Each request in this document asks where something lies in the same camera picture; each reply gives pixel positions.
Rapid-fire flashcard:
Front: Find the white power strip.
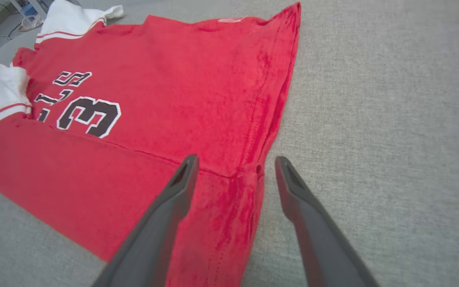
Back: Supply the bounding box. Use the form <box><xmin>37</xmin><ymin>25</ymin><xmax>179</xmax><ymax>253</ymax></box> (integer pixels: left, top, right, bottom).
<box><xmin>18</xmin><ymin>14</ymin><xmax>46</xmax><ymax>33</ymax></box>

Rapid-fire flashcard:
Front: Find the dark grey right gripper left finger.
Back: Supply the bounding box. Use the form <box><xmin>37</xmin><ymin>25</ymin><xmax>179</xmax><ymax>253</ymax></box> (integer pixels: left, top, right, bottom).
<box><xmin>92</xmin><ymin>154</ymin><xmax>199</xmax><ymax>287</ymax></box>

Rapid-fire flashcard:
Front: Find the red and white jersey garment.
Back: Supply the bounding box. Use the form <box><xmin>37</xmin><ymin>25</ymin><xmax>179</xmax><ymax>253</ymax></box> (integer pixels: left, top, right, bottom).
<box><xmin>0</xmin><ymin>0</ymin><xmax>302</xmax><ymax>287</ymax></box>

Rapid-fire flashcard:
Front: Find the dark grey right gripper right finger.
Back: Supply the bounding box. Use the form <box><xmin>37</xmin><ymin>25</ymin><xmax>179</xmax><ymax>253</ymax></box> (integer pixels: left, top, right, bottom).
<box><xmin>275</xmin><ymin>155</ymin><xmax>379</xmax><ymax>287</ymax></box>

